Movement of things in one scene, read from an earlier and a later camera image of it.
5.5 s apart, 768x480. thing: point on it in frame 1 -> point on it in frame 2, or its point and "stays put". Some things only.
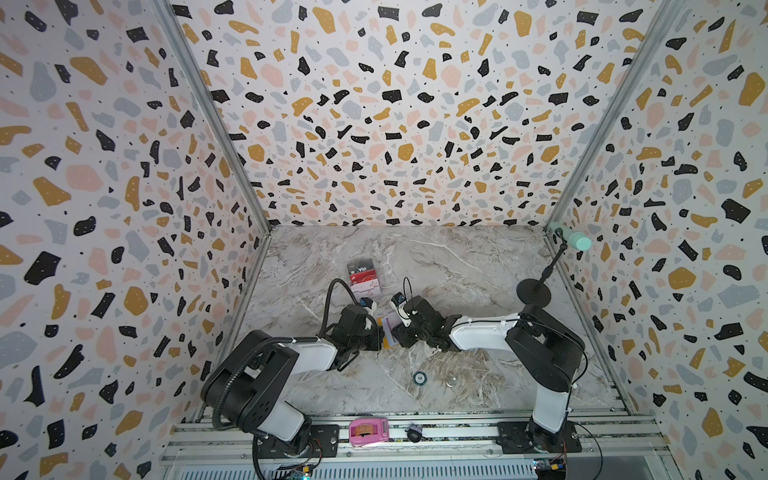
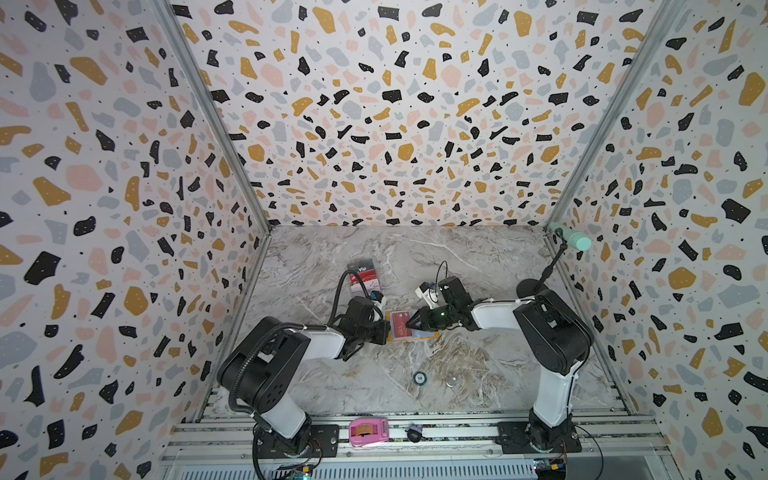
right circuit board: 550,469 stays put
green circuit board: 304,473 stays put
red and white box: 364,279 stays put
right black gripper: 405,330 -> 429,318
